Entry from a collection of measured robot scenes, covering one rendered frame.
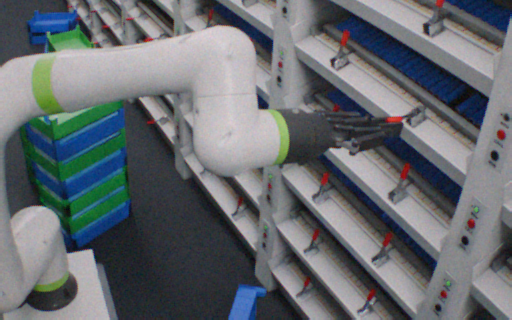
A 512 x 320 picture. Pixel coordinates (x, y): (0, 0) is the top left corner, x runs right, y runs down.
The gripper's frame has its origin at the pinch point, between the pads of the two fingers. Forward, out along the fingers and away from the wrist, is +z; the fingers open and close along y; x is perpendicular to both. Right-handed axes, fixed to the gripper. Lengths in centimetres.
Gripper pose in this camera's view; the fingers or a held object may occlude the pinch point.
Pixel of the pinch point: (385, 127)
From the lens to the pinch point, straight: 114.0
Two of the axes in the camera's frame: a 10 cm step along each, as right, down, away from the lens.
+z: 8.5, -0.9, 5.2
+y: 4.8, 5.1, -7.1
